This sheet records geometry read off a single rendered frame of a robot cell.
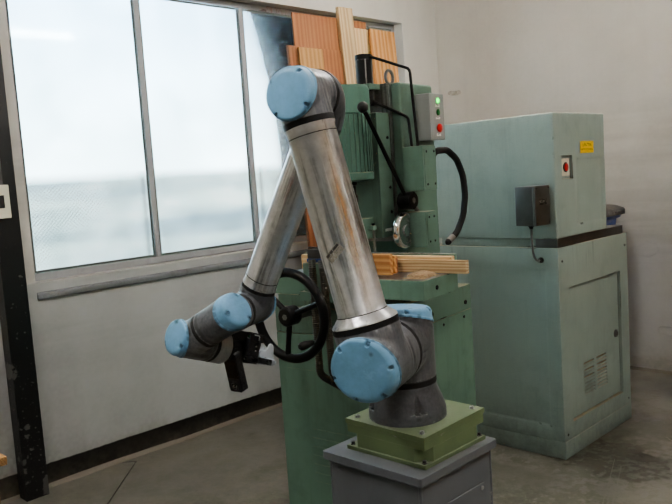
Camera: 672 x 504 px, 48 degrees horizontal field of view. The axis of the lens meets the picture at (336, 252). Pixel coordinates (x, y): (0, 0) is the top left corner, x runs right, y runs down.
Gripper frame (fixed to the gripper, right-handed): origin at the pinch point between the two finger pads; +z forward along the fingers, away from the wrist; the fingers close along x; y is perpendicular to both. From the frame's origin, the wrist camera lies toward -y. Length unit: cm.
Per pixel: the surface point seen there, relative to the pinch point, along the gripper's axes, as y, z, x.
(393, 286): 28.0, 25.4, -20.3
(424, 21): 242, 217, 110
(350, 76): 172, 150, 110
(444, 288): 30, 38, -31
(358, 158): 69, 23, -2
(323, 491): -37, 50, 13
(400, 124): 87, 40, -5
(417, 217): 56, 48, -11
